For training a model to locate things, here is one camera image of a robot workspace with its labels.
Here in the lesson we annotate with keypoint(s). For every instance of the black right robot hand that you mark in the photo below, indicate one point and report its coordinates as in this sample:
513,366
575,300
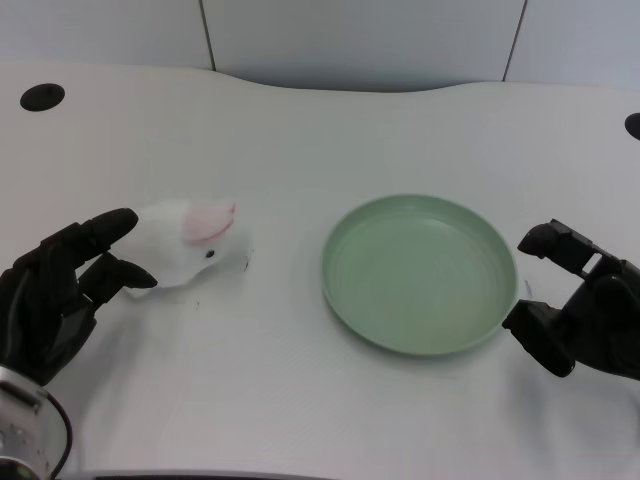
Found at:
595,310

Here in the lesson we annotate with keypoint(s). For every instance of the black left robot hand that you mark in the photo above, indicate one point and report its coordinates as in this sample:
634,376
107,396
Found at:
45,295

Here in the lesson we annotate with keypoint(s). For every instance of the white plush rabbit doll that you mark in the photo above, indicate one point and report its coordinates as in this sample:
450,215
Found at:
187,245

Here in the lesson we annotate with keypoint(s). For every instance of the green round plate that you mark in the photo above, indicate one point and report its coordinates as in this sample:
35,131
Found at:
419,275

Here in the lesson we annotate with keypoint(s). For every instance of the grey wall partition panel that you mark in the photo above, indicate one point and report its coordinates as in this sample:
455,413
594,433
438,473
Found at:
360,40

